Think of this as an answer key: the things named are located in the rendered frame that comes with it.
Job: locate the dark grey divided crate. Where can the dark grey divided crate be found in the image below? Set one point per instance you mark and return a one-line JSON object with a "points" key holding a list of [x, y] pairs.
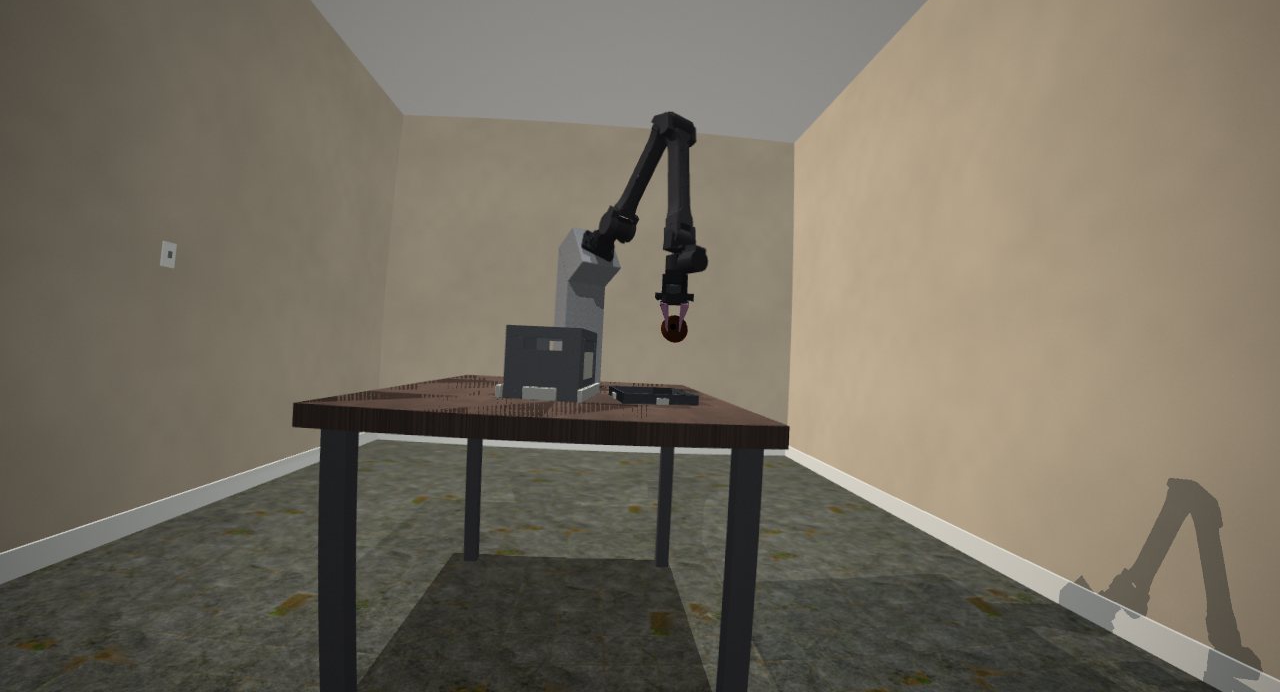
{"points": [[529, 362]]}

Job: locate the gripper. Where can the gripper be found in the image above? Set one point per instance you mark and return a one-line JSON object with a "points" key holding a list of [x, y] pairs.
{"points": [[679, 299]]}

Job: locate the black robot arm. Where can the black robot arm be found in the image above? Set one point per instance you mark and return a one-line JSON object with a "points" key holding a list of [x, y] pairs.
{"points": [[693, 257]]}

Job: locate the brown glass bottle with red label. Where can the brown glass bottle with red label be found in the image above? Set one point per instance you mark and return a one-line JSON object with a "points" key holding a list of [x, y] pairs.
{"points": [[673, 334]]}

